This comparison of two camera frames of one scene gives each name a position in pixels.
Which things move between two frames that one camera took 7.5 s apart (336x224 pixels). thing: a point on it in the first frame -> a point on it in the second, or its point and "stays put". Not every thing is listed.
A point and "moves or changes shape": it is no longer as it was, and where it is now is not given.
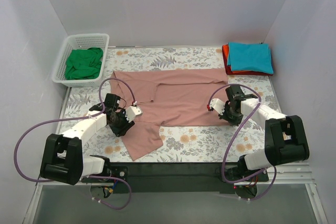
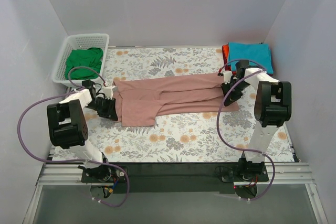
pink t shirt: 167,97 moves or changes shape
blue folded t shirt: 255,56 stays put
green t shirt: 84,64 stays put
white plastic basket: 82,61 stays put
